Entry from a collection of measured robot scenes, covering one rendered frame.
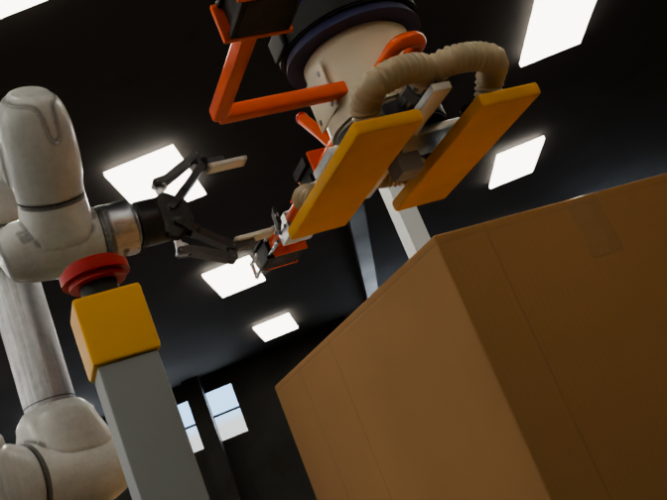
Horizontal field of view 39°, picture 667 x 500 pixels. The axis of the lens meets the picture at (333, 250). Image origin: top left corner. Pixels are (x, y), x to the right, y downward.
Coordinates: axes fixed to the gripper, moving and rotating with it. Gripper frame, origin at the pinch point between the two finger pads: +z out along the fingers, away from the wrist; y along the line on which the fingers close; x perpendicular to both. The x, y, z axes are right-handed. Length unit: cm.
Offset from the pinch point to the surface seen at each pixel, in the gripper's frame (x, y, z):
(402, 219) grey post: -314, -83, 193
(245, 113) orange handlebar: 31.3, -0.3, -8.0
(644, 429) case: 56, 56, 11
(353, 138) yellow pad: 41.9, 11.2, 0.2
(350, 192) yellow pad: 23.7, 11.8, 5.8
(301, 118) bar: 1.1, -11.7, 13.3
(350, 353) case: 27.7, 34.7, -5.0
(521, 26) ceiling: -464, -267, 454
